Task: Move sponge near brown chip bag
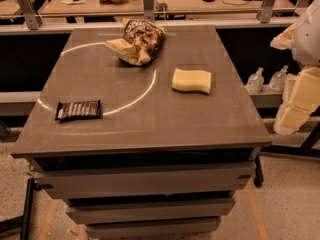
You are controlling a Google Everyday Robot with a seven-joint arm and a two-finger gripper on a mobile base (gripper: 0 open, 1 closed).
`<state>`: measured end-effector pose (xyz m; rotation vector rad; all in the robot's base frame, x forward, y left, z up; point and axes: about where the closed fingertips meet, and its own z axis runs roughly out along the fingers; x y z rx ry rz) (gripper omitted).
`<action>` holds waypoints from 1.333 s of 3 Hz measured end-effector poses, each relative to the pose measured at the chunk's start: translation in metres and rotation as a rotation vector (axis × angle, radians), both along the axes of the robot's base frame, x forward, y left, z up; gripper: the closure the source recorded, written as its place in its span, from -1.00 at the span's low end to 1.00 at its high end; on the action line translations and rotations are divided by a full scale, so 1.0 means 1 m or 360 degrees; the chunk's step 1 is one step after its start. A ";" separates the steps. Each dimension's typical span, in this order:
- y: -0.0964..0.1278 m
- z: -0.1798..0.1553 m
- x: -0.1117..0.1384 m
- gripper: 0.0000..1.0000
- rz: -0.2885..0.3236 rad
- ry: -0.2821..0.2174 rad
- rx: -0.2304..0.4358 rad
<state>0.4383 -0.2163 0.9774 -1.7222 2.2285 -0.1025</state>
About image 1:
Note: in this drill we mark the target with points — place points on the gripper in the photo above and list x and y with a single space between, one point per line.
308 39

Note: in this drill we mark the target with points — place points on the yellow sponge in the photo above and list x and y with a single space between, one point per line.
191 81

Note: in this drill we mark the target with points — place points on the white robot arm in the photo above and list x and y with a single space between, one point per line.
305 50

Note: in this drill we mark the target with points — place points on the brown chip bag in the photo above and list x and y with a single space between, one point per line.
140 43

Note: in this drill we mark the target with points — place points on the clear sanitizer bottle right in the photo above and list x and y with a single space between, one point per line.
278 79

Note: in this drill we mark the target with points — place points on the clear sanitizer bottle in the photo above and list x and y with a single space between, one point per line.
255 82
278 79

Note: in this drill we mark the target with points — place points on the clear sanitizer bottle left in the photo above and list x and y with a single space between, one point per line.
255 82

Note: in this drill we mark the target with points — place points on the white power strip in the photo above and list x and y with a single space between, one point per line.
160 5

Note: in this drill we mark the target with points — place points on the grey drawer cabinet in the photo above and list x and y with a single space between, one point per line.
127 195

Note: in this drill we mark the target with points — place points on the dark chocolate bar wrapper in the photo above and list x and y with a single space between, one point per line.
78 110

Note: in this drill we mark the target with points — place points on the grey metal bracket right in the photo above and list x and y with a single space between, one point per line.
265 13

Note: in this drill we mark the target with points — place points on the grey metal bracket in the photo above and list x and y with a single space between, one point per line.
32 19
265 13
148 7

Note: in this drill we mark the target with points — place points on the grey metal bracket middle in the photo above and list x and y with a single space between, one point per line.
148 7

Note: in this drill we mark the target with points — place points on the grey metal bracket left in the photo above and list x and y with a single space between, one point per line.
32 19

